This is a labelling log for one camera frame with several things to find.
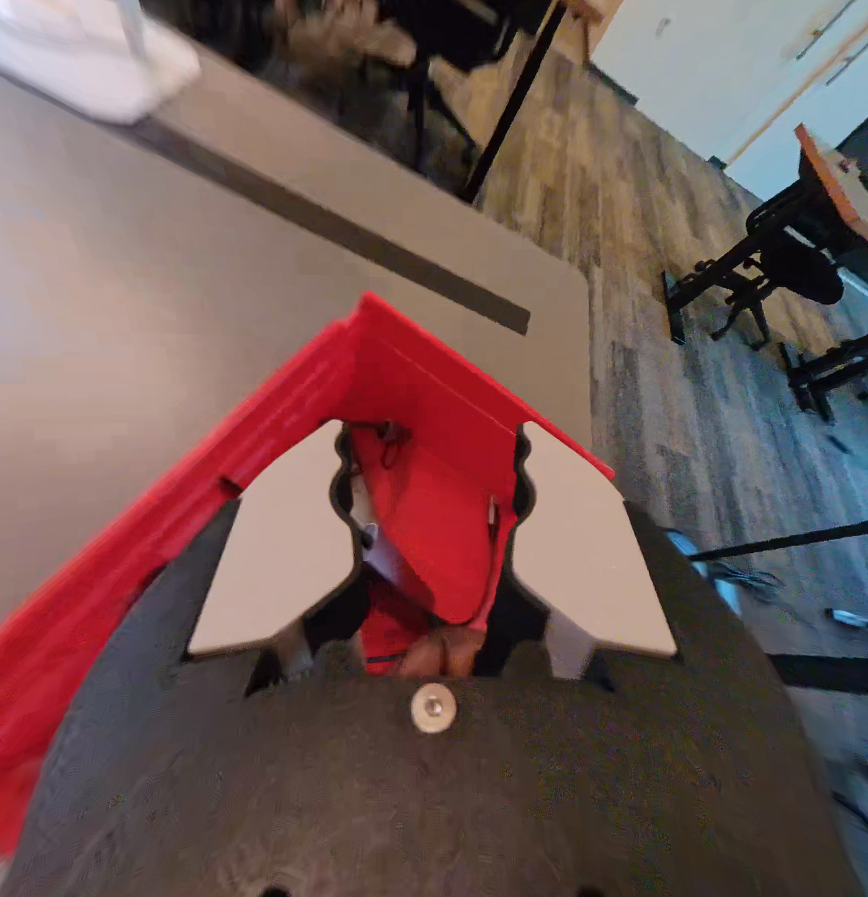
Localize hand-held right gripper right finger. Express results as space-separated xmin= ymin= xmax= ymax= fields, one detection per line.
xmin=476 ymin=422 xmax=680 ymax=681

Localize wooden table black legs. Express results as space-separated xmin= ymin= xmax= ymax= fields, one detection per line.
xmin=406 ymin=0 xmax=569 ymax=206

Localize person's right hand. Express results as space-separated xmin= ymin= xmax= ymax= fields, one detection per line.
xmin=399 ymin=627 xmax=487 ymax=678

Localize instruction poster on white stand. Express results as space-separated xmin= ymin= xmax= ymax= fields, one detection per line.
xmin=0 ymin=0 xmax=202 ymax=126

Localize red plastic bin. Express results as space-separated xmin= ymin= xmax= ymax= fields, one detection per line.
xmin=0 ymin=291 xmax=615 ymax=859

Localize black office chair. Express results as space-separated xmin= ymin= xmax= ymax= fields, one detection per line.
xmin=661 ymin=178 xmax=847 ymax=351

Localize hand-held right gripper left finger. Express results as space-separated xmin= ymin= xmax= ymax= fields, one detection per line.
xmin=186 ymin=419 xmax=372 ymax=677

